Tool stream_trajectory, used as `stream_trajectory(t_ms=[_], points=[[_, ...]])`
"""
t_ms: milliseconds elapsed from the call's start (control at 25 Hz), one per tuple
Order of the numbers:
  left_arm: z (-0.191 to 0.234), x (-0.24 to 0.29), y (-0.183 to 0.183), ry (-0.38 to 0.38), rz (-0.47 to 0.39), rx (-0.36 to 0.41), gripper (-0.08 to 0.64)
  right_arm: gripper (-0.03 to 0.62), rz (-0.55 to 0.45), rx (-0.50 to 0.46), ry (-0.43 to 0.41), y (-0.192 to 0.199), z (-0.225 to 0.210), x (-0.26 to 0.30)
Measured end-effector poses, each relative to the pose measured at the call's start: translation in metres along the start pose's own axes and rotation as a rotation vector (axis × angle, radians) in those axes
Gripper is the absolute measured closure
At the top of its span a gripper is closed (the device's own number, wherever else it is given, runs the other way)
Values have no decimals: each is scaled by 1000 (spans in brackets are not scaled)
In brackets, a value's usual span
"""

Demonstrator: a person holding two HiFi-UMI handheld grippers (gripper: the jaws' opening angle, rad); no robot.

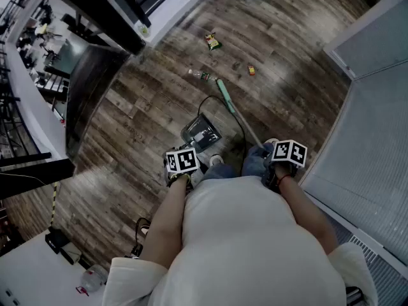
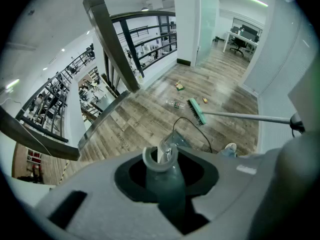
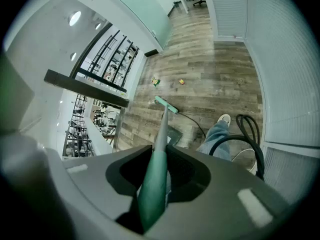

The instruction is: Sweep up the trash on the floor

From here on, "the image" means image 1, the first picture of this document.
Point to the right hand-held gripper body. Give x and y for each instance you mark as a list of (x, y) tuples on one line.
[(288, 153)]

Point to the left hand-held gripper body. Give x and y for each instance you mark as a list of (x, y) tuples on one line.
[(183, 159)]

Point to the grey dustpan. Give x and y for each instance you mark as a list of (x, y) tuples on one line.
[(201, 134)]

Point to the green broom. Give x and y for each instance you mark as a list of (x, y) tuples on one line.
[(224, 94)]

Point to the small red yellow wrapper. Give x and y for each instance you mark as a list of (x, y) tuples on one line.
[(252, 70)]

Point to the clear plastic bottle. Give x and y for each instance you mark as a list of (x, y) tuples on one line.
[(199, 74)]

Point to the green and yellow snack bag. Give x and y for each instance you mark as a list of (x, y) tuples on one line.
[(213, 42)]

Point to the person's right forearm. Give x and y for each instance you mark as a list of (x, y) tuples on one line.
[(306, 209)]

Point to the person's left forearm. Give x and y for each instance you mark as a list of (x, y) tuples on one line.
[(165, 215)]

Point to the person's right white shoe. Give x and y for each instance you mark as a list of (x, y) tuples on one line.
[(271, 141)]

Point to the person's white shoe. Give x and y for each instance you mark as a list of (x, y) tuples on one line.
[(216, 159), (271, 141)]

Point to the person's blue jeans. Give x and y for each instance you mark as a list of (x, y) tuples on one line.
[(255, 164)]

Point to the yellow wrist band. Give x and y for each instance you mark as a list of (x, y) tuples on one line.
[(180, 177)]

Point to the person's left white shoe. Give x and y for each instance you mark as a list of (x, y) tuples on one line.
[(216, 159)]

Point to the person's white shirt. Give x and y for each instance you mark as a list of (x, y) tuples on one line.
[(239, 241)]

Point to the small clear container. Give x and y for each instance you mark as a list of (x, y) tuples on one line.
[(143, 30)]

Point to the yellow black striped tape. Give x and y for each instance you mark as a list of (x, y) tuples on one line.
[(54, 202)]

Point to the frosted glass door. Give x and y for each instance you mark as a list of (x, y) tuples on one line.
[(376, 40)]

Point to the small black device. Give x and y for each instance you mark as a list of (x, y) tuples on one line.
[(71, 253)]

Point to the dark wooden beam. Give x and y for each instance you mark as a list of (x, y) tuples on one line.
[(35, 178)]

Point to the clear plastic jug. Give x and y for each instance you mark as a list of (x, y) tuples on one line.
[(92, 279)]

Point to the black box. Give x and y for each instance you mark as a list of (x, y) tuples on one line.
[(55, 241)]

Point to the metal floor grille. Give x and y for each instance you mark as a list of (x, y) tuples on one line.
[(382, 276)]

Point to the black metal railing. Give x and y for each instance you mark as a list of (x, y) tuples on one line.
[(137, 10)]

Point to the curved black railing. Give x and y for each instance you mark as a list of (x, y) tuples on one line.
[(25, 156)]

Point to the red clip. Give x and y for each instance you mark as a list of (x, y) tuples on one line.
[(82, 291)]

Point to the lower floor office furniture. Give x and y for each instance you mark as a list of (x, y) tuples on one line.
[(41, 43)]

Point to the white table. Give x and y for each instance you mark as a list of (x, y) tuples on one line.
[(32, 273)]

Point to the dark wooden post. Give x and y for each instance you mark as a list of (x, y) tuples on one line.
[(95, 8)]

